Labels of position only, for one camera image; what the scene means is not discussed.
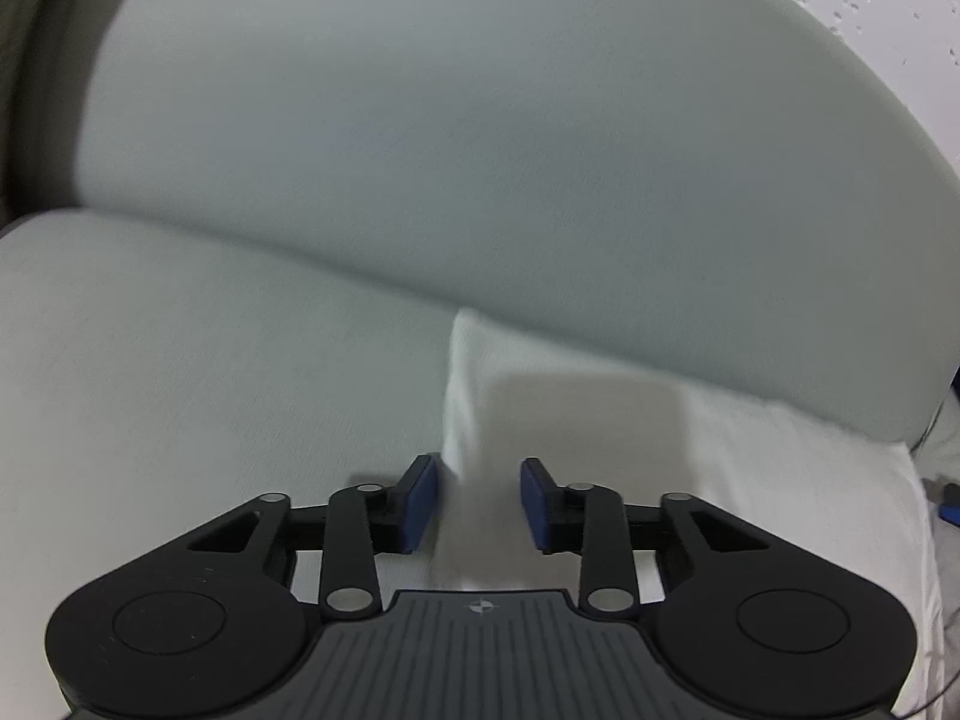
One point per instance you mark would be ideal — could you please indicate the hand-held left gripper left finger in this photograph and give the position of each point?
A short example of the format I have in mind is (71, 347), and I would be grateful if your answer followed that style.
(420, 502)

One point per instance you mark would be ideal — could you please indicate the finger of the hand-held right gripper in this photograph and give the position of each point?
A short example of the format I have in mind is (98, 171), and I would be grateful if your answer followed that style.
(951, 504)

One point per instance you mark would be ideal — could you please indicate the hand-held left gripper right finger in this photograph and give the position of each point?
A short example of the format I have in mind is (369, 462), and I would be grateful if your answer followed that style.
(538, 502)

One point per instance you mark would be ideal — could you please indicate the grey sofa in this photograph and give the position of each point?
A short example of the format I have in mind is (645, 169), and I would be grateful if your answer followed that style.
(375, 127)

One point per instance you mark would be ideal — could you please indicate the white t-shirt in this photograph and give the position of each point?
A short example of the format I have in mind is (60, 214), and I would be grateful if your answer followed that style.
(750, 465)

